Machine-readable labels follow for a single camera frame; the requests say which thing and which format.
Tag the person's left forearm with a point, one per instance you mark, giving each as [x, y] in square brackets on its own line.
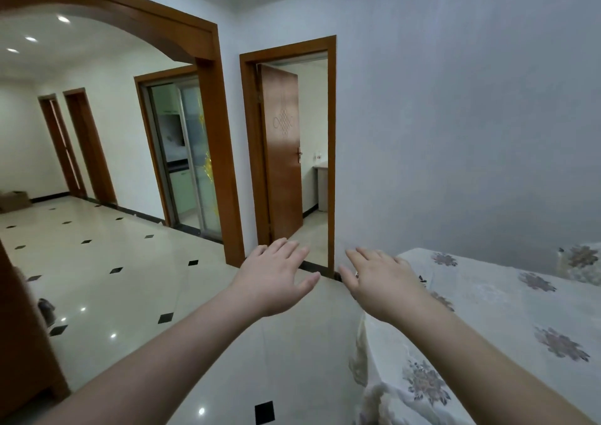
[155, 368]

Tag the person's left hand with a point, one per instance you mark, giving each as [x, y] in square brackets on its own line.
[267, 284]

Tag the white floral tablecloth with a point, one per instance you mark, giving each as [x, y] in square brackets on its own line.
[493, 307]

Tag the white desk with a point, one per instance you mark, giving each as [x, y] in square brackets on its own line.
[322, 185]

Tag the person's right forearm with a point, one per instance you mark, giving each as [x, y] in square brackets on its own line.
[479, 368]

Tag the person's right hand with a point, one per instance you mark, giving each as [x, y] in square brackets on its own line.
[382, 288]

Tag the person's right middle finger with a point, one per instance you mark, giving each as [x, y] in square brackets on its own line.
[371, 255]

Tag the pale green kitchen cabinet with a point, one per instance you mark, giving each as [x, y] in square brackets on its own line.
[183, 192]

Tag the wide wooden door frame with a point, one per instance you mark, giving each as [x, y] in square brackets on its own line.
[155, 157]

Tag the person's left thumb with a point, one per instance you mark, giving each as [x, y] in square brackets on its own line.
[305, 286]

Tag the person's right little finger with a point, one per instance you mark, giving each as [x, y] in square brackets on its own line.
[404, 261]

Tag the narrow wooden door frame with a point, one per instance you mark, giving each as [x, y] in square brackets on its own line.
[91, 147]
[61, 147]

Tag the sliding glass door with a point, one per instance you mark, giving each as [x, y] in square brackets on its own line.
[199, 157]

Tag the dark grey slipper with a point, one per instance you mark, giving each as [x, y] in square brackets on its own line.
[47, 311]

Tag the wooden archway frame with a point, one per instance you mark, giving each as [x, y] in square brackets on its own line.
[206, 110]

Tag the brown cardboard box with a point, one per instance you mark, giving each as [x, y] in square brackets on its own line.
[14, 201]

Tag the person's left middle finger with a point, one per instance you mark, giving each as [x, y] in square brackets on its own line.
[278, 249]

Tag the wooden door with knot carving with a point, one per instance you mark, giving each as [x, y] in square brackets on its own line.
[281, 157]

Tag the brown wooden cabinet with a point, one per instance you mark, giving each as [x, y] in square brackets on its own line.
[23, 335]

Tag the person's right thumb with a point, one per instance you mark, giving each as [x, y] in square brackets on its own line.
[350, 281]

